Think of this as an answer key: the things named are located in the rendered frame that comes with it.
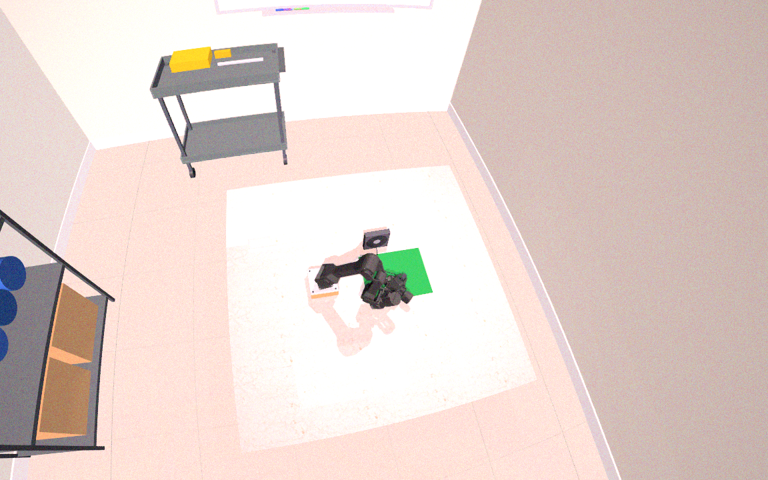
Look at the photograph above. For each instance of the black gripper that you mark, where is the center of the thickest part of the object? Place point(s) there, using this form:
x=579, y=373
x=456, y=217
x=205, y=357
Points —
x=406, y=295

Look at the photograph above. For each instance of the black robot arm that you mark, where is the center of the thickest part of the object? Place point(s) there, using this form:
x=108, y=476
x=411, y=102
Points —
x=366, y=266

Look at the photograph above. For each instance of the green circuit board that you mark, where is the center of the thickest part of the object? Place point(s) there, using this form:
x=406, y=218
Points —
x=410, y=262

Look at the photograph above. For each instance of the black cooling fan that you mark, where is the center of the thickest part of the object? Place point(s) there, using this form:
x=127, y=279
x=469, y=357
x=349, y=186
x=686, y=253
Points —
x=375, y=239

